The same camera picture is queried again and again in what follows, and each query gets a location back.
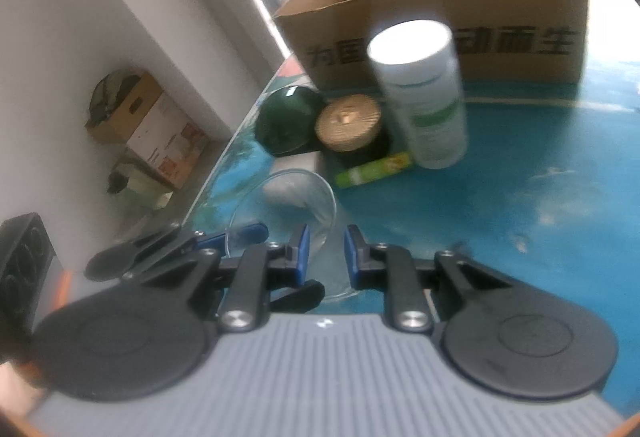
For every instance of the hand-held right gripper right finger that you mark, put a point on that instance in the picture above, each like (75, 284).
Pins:
(352, 257)

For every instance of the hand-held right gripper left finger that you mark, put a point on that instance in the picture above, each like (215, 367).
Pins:
(300, 252)

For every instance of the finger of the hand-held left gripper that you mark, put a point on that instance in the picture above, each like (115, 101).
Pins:
(250, 233)
(300, 294)

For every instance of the clear glass cup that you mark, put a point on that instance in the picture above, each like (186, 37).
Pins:
(325, 222)

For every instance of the light green tube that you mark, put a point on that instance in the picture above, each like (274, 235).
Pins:
(370, 169)

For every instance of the dark green round jar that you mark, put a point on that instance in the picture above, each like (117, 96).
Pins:
(285, 122)

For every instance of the black jar with gold lid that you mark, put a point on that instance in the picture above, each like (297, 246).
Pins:
(347, 119)

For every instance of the white plastic bottle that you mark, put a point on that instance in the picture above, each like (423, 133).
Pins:
(425, 117)

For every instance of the brown cardboard box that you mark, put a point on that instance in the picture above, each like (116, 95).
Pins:
(500, 17)

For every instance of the brown and white carton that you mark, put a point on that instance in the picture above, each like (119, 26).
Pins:
(150, 127)

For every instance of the camouflage cloth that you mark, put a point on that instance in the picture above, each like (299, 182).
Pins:
(107, 97)

